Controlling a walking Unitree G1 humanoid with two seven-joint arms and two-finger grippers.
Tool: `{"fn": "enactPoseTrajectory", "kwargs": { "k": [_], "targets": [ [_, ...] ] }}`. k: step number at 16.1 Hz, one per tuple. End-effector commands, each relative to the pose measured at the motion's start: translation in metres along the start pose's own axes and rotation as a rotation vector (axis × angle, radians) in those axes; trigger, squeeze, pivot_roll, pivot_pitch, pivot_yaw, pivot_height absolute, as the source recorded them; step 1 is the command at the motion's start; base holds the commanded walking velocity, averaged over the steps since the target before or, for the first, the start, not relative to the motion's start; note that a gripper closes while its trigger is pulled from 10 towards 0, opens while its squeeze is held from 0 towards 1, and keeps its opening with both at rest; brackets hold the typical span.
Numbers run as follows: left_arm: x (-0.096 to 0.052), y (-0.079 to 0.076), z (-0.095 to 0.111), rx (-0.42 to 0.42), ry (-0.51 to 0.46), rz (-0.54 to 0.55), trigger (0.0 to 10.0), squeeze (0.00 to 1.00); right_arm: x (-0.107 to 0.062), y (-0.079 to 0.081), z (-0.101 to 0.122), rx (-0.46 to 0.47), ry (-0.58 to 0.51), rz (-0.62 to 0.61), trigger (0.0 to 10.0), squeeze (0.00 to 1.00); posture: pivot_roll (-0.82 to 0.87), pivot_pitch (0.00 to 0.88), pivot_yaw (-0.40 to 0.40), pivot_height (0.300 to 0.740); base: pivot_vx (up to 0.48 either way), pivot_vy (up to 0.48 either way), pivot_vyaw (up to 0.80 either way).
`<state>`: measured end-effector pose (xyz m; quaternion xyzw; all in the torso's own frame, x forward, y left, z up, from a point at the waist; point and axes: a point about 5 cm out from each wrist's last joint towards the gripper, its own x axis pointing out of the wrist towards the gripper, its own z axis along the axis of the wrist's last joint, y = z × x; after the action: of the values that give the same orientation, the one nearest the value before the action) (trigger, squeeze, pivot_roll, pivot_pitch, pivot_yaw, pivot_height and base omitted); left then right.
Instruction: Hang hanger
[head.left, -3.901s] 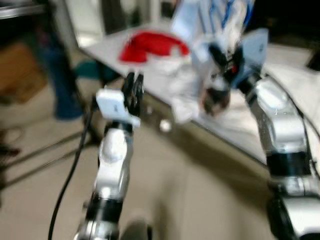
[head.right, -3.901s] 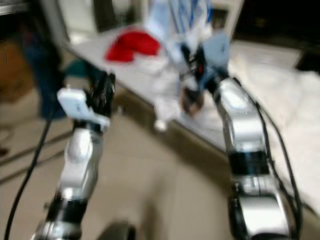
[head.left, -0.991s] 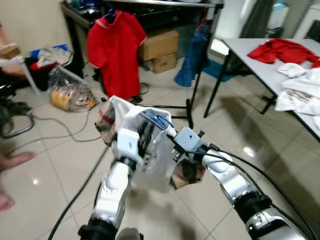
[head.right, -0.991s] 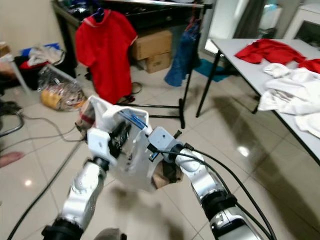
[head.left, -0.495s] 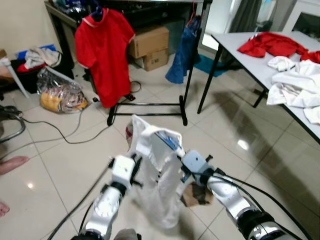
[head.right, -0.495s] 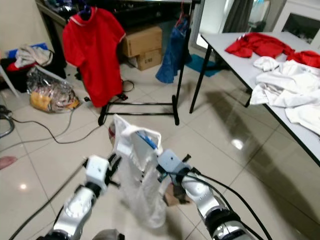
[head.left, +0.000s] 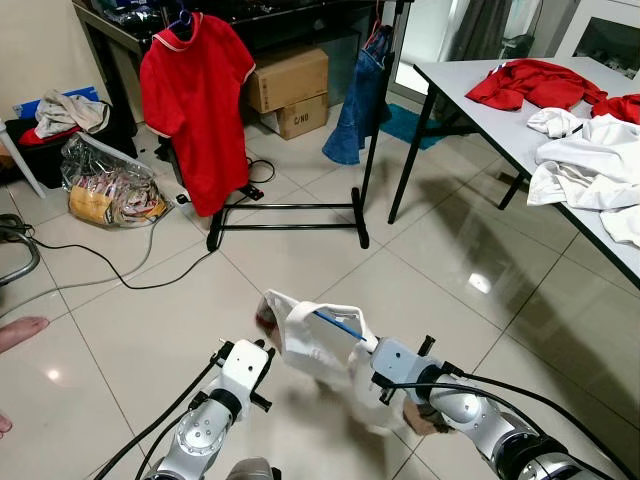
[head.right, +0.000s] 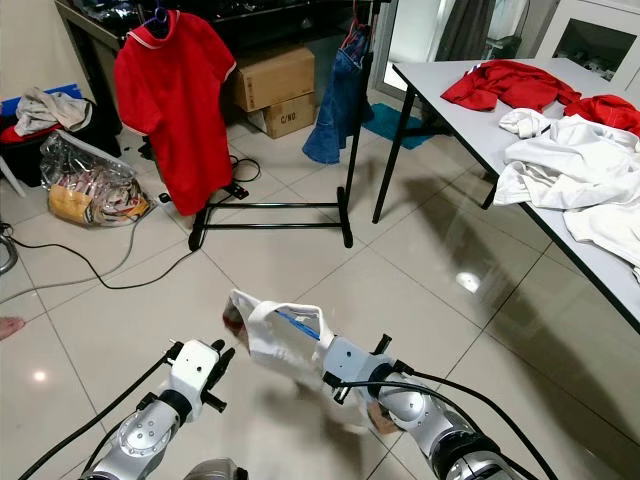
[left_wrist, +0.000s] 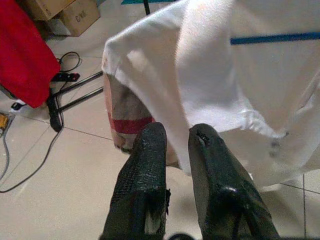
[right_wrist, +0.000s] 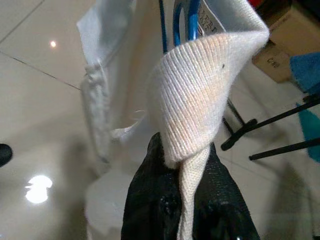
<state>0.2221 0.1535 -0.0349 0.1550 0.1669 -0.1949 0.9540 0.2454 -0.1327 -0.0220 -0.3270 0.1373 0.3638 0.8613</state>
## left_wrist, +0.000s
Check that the yellow black tool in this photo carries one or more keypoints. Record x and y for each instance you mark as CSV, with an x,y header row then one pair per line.
x,y
5,122

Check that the blue plastic hanger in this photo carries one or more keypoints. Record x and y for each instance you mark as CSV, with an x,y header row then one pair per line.
x,y
275,38

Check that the teal floor mat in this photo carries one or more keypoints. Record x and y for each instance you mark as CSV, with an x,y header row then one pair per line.
x,y
135,1

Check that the cardboard box C/NO print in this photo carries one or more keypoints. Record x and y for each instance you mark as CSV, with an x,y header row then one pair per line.
x,y
82,17

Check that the small black item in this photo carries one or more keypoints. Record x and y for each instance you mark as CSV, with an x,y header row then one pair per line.
x,y
17,105

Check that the red shirt white trim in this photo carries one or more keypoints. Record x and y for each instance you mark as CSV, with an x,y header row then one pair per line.
x,y
22,50

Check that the black clothes rack silver rail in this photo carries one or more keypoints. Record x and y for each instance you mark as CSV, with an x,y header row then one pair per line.
x,y
55,115

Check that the cardboard box black print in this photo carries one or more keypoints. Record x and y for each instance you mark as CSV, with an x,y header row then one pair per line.
x,y
47,8

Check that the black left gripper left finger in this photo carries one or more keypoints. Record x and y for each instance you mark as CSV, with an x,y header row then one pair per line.
x,y
140,190

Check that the black power strip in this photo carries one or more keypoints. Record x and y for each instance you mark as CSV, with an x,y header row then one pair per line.
x,y
65,77

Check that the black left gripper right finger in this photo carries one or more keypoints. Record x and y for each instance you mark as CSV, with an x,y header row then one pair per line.
x,y
225,200

